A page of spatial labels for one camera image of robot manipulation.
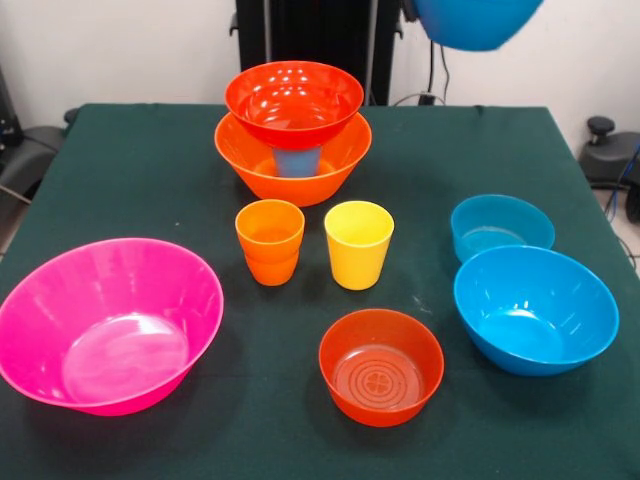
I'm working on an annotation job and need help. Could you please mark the large pink bowl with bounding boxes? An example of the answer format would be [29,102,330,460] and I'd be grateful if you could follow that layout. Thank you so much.
[0,238,225,417]

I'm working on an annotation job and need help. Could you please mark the small red bowl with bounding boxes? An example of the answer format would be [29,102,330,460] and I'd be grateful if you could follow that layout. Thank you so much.
[318,308,445,428]

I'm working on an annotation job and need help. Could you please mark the blue cable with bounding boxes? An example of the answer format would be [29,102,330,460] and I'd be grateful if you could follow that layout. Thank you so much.
[604,144,640,221]

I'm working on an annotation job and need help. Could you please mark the large orange bowl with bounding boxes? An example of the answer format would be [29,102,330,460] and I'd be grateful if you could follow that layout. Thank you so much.
[214,110,374,208]

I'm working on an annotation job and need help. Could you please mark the large blue bowl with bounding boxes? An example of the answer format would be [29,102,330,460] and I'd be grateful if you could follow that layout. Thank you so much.
[453,244,621,377]
[412,0,546,53]

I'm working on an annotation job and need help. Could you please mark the black wall cable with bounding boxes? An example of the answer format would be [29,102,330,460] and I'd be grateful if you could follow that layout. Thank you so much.
[394,39,451,106]

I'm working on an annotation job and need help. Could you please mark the orange cup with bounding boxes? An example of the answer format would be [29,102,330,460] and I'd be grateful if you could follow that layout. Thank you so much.
[235,199,306,264]
[243,248,301,287]

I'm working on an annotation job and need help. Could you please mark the blue cup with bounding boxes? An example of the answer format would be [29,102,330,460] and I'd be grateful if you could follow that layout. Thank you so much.
[273,146,324,178]

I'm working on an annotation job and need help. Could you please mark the black pedestal leg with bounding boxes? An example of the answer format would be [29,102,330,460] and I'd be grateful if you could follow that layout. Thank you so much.
[0,107,79,201]
[579,116,640,224]

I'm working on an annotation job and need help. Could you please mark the small teal blue bowl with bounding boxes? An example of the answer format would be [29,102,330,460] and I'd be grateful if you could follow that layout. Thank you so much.
[450,194,556,265]

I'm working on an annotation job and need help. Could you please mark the yellow cup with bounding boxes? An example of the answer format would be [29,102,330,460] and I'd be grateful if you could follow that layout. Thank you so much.
[323,200,396,291]

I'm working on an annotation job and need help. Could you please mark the wide red bowl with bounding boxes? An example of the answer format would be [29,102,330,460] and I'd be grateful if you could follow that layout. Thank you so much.
[224,60,365,152]

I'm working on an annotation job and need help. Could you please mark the dark green table cloth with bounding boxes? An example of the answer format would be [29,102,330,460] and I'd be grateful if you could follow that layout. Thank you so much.
[0,103,640,480]

